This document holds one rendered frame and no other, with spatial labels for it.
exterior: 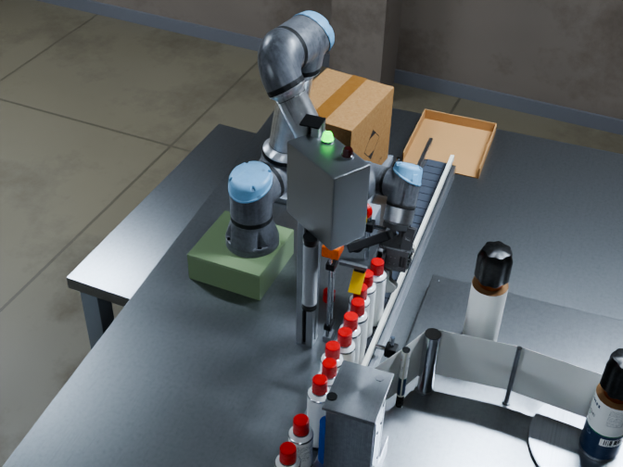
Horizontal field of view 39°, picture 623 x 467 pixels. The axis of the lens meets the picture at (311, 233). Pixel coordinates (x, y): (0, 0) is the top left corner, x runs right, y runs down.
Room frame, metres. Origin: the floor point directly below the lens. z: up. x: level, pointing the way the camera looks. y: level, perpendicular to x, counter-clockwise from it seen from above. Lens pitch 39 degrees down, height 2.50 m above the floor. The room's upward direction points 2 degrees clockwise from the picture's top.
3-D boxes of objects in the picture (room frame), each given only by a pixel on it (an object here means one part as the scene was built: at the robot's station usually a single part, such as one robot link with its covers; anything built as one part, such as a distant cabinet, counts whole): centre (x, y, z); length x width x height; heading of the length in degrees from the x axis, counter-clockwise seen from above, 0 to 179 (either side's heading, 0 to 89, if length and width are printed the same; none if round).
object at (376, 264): (1.65, -0.16, 0.98); 0.05 x 0.05 x 0.20
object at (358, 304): (1.51, -0.11, 0.98); 0.05 x 0.05 x 0.20
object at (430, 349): (1.42, -0.28, 0.97); 0.05 x 0.05 x 0.19
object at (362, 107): (2.38, -0.07, 0.99); 0.30 x 0.24 x 0.27; 152
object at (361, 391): (1.18, -0.10, 1.14); 0.14 x 0.11 x 0.01; 161
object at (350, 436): (1.19, -0.10, 1.01); 0.14 x 0.13 x 0.26; 161
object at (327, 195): (1.54, -0.03, 1.38); 0.17 x 0.10 x 0.19; 36
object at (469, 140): (2.56, -0.47, 0.85); 0.30 x 0.26 x 0.04; 161
